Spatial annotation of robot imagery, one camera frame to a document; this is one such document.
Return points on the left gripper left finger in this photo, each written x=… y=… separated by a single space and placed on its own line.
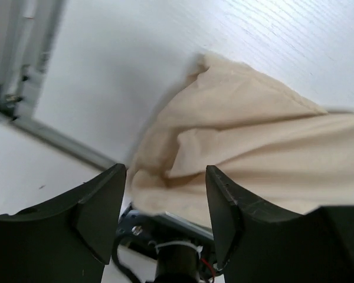
x=68 y=238

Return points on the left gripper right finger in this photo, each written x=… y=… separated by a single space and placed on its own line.
x=258 y=241

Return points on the beige trousers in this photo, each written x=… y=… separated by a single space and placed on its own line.
x=262 y=134

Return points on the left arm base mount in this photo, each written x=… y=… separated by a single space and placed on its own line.
x=183 y=251

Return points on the aluminium front rail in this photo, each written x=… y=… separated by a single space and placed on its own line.
x=62 y=141

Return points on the aluminium rail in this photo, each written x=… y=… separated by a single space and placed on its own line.
x=62 y=141
x=27 y=34

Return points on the aluminium left rail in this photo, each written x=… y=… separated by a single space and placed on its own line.
x=27 y=34

